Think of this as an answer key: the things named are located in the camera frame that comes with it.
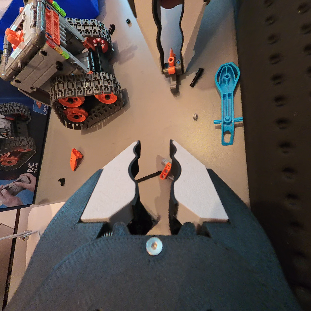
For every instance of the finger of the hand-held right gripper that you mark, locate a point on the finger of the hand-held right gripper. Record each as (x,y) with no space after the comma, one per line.
(193,24)
(149,19)

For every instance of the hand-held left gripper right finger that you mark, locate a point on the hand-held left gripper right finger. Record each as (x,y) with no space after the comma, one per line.
(196,189)

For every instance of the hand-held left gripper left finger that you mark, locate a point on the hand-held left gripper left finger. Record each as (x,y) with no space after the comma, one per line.
(114,184)

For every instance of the orange grey brick assembly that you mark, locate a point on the orange grey brick assembly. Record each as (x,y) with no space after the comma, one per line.
(172,70)

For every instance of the black pin connector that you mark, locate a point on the black pin connector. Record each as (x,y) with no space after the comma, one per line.
(112,28)

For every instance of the orange beam with black axle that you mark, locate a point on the orange beam with black axle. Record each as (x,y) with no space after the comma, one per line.
(167,168)

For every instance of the orange curved brick piece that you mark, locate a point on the orange curved brick piece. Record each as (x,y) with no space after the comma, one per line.
(74,161)

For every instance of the blue plastic storage bin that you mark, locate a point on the blue plastic storage bin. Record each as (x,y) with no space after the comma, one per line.
(85,8)

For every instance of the small black connector piece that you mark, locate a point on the small black connector piece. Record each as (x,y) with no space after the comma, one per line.
(62,181)

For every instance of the long black pin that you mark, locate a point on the long black pin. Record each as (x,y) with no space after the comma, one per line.
(196,77)

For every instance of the white book stand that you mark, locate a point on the white book stand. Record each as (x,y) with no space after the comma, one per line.
(46,216)

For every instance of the teal plastic separator tool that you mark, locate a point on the teal plastic separator tool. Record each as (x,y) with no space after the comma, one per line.
(227,97)

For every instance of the toy vehicle product box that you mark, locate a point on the toy vehicle product box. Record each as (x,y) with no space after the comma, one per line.
(19,145)

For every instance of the grey orange tracked toy vehicle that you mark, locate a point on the grey orange tracked toy vehicle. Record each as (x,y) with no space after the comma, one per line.
(36,60)

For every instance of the black dimpled foam mat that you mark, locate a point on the black dimpled foam mat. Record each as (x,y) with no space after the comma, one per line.
(279,97)

